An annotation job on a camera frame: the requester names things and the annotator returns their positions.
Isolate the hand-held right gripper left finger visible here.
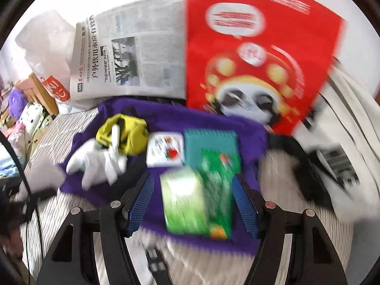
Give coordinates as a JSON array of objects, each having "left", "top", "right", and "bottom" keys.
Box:
[{"left": 36, "top": 172, "right": 155, "bottom": 285}]

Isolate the black buckle strap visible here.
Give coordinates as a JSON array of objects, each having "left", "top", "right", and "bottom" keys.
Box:
[{"left": 144, "top": 248, "right": 173, "bottom": 285}]

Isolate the white glove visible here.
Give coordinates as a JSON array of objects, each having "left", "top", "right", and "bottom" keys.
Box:
[{"left": 66, "top": 125, "right": 128, "bottom": 190}]

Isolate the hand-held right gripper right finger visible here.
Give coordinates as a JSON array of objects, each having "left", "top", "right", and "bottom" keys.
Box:
[{"left": 231, "top": 173, "right": 348, "bottom": 285}]

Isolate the white tote bag black logo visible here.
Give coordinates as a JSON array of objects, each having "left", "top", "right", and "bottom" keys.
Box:
[{"left": 294, "top": 65, "right": 380, "bottom": 223}]

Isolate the teal ribbed cloth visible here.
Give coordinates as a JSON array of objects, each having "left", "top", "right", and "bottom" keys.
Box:
[{"left": 183, "top": 128, "right": 240, "bottom": 176}]

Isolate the pile of colourful clothes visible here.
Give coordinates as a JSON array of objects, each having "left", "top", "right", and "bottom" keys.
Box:
[{"left": 0, "top": 122, "right": 30, "bottom": 179}]

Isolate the white strawberry print packet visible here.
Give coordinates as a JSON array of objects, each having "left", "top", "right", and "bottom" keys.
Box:
[{"left": 146, "top": 132, "right": 185, "bottom": 167}]

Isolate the purple fuzzy sweater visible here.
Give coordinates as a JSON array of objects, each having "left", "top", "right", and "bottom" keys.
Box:
[{"left": 58, "top": 98, "right": 269, "bottom": 256}]

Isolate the black bag strap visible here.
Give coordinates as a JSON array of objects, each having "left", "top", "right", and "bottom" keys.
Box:
[{"left": 267, "top": 133, "right": 333, "bottom": 211}]

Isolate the folded newspaper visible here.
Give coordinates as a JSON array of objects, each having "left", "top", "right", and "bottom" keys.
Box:
[{"left": 70, "top": 0, "right": 187, "bottom": 101}]

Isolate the white plush toy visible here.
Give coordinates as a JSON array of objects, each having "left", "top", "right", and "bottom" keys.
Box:
[{"left": 19, "top": 102, "right": 54, "bottom": 143}]

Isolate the grey cloth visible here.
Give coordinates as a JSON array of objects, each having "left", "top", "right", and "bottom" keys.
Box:
[{"left": 18, "top": 154, "right": 67, "bottom": 195}]

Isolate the light green tissue pack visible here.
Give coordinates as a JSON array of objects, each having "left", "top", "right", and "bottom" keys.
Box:
[{"left": 160, "top": 166, "right": 210, "bottom": 235}]

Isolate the black cable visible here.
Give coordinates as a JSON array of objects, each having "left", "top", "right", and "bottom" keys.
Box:
[{"left": 0, "top": 131, "right": 45, "bottom": 285}]

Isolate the yellow cloth pouch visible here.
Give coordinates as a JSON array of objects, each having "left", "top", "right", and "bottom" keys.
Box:
[{"left": 95, "top": 113, "right": 150, "bottom": 156}]

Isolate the white plastic bag orange label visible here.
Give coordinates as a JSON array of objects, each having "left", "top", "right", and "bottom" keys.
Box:
[{"left": 15, "top": 10, "right": 78, "bottom": 113}]

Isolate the purple plush toy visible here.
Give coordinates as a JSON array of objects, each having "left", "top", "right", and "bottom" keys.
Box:
[{"left": 7, "top": 90, "right": 29, "bottom": 124}]

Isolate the striped bed sheet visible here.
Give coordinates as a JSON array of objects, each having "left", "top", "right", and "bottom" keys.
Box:
[{"left": 18, "top": 107, "right": 357, "bottom": 285}]

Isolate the green tissue packet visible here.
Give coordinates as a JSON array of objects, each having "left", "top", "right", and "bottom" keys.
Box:
[{"left": 199, "top": 148, "right": 240, "bottom": 240}]

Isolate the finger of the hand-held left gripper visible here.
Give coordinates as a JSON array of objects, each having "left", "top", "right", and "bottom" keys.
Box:
[{"left": 25, "top": 189, "right": 58, "bottom": 204}]

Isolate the red panda print bag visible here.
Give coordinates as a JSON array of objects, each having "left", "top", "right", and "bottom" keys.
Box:
[{"left": 185, "top": 0, "right": 346, "bottom": 135}]

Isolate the wooden furniture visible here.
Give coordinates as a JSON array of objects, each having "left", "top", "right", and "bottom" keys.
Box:
[{"left": 15, "top": 73, "right": 60, "bottom": 116}]

